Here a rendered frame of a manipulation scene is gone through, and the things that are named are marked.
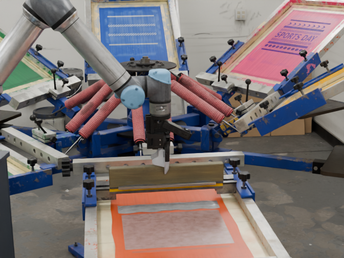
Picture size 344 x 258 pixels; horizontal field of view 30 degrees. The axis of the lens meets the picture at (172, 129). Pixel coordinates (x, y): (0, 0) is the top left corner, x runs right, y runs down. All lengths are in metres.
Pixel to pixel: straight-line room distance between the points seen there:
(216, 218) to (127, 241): 0.34
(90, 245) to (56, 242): 2.38
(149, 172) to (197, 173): 0.17
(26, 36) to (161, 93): 0.48
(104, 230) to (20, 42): 0.66
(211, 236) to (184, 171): 0.30
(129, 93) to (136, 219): 0.45
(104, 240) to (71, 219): 2.60
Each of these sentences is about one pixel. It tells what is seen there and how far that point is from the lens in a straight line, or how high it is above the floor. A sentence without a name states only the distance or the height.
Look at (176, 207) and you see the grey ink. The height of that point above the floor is 0.96.
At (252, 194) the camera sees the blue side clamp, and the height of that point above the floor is 1.00.
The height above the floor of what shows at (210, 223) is 0.96.
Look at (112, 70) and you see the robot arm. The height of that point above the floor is 1.48.
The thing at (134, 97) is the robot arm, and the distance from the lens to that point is 2.01.
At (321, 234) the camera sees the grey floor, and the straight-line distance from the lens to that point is 4.45.
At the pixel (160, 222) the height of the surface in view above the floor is 0.96.
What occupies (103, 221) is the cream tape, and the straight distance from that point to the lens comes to 2.20.
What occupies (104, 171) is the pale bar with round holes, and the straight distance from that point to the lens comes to 2.54.
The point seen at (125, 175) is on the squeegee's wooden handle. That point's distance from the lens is 2.26.
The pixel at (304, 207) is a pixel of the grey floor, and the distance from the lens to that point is 4.87.
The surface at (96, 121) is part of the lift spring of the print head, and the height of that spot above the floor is 1.10.
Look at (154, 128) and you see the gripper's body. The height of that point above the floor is 1.24.
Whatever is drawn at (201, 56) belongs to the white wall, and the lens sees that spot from 6.48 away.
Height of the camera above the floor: 1.83
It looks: 16 degrees down
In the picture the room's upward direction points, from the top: 1 degrees counter-clockwise
